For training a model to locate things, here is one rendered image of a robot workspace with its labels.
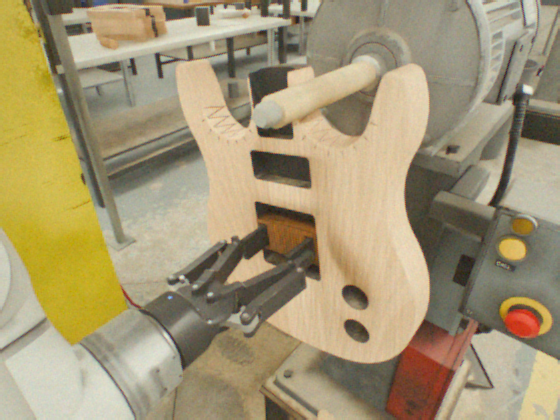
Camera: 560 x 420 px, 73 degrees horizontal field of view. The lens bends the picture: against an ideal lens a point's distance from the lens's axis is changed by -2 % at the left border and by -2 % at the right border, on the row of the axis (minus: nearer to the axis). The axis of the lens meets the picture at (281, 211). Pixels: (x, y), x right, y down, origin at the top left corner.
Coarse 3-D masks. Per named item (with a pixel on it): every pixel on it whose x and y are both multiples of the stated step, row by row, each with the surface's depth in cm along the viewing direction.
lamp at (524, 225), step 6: (516, 216) 46; (522, 216) 45; (528, 216) 45; (510, 222) 47; (516, 222) 46; (522, 222) 45; (528, 222) 45; (534, 222) 45; (510, 228) 47; (516, 228) 46; (522, 228) 46; (528, 228) 45; (534, 228) 45; (522, 234) 46; (528, 234) 46
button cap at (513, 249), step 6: (504, 240) 48; (510, 240) 47; (516, 240) 47; (504, 246) 48; (510, 246) 48; (516, 246) 47; (522, 246) 47; (504, 252) 48; (510, 252) 48; (516, 252) 47; (522, 252) 47; (510, 258) 48; (516, 258) 48
